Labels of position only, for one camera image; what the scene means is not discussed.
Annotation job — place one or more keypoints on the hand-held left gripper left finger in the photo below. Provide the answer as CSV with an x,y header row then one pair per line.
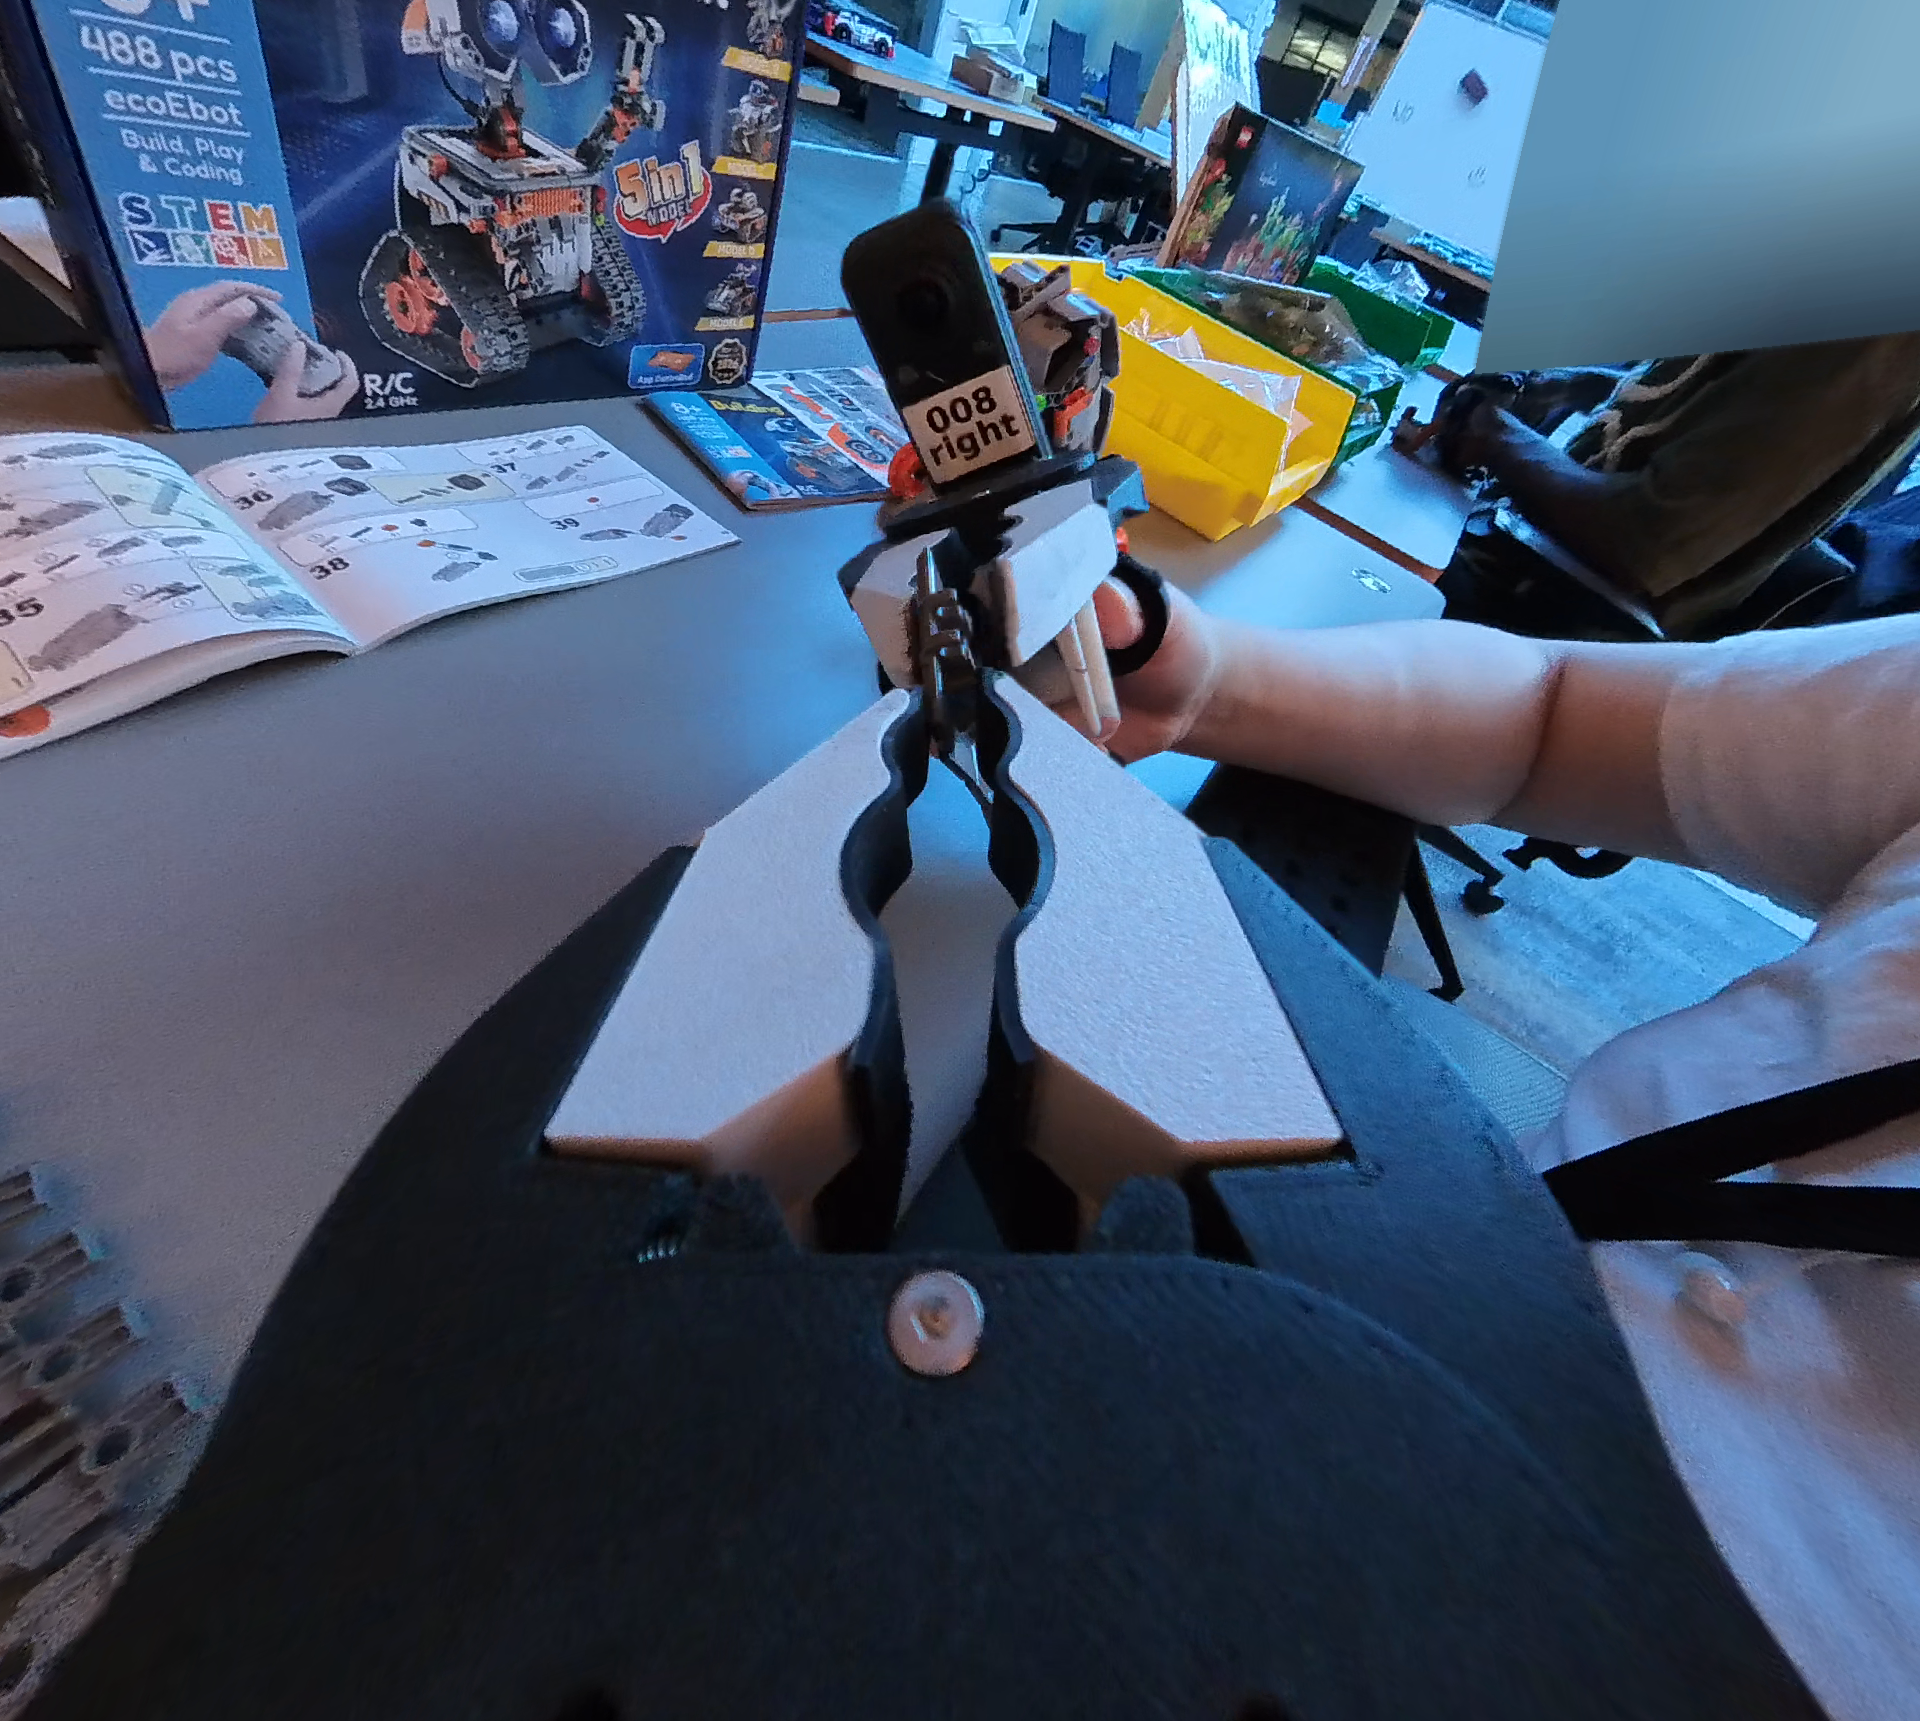
x,y
720,987

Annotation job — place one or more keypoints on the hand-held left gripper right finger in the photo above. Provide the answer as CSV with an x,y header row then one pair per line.
x,y
1154,987

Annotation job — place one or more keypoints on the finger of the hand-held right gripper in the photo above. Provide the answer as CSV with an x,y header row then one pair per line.
x,y
1050,582
892,620

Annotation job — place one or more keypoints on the row of grey track links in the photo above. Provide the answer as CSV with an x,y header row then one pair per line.
x,y
61,1362

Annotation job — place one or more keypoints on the person's right forearm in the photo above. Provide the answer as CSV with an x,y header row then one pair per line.
x,y
1424,718

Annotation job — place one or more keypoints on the grey desk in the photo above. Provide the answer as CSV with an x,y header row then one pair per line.
x,y
450,927

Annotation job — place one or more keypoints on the person's right hand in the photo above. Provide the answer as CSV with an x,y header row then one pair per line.
x,y
1179,710

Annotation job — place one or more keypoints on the grey orange toy robot chassis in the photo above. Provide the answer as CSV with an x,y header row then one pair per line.
x,y
1072,342

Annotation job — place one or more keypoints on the yellow plastic bin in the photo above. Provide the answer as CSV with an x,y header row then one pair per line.
x,y
1200,448

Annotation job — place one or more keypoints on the blue printed leaflet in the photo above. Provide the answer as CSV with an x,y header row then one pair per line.
x,y
764,431

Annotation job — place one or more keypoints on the grey laptop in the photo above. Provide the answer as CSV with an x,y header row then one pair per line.
x,y
1321,582

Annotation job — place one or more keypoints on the clear plastic bag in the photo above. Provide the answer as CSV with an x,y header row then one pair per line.
x,y
1215,350

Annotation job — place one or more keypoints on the dark flower set box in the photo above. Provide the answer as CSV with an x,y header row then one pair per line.
x,y
1260,198

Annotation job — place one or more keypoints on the cardboard sheet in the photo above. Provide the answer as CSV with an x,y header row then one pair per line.
x,y
1215,56

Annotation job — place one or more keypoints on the green plastic bin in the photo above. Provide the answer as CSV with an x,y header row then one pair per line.
x,y
1402,327

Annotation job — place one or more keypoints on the blue robot kit box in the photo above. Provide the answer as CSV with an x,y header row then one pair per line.
x,y
450,100

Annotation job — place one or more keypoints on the open instruction booklet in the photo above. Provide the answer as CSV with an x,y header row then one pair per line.
x,y
225,551

